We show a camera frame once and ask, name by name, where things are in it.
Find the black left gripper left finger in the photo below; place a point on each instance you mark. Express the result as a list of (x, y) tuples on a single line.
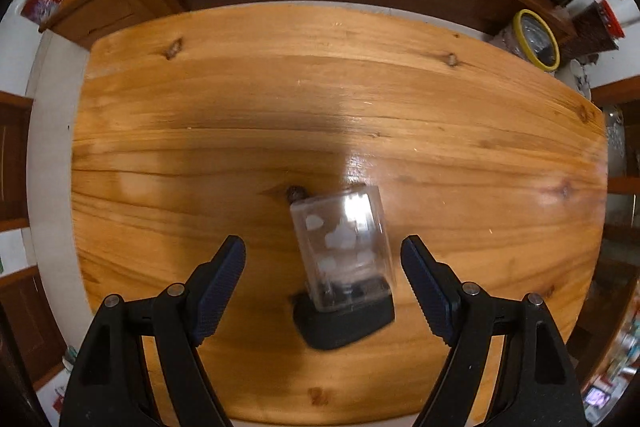
[(110, 384)]

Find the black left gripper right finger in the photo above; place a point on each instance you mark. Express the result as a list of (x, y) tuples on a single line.
[(536, 384)]

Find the clear bottle black cap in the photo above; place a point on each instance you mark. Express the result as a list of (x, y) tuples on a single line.
[(348, 265)]

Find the yellow rimmed basket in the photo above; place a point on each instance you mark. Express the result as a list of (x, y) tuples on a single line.
[(528, 36)]

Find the dark vase red top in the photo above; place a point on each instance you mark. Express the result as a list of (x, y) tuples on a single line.
[(597, 30)]

